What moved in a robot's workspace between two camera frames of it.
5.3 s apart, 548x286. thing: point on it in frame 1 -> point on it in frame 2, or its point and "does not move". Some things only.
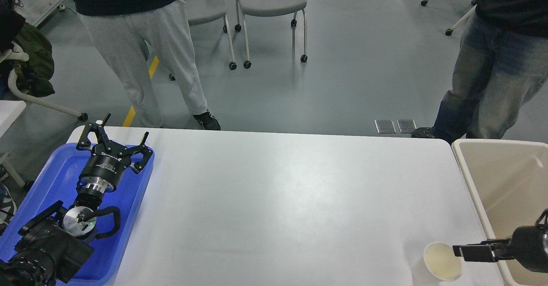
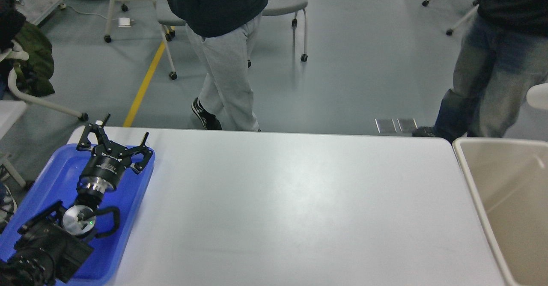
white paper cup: (440, 260) -> (537, 96)
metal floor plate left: (385, 126) does not move
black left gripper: (103, 168) does not move
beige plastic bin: (509, 180) does not move
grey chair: (204, 4) -> (167, 19)
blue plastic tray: (55, 179) does not move
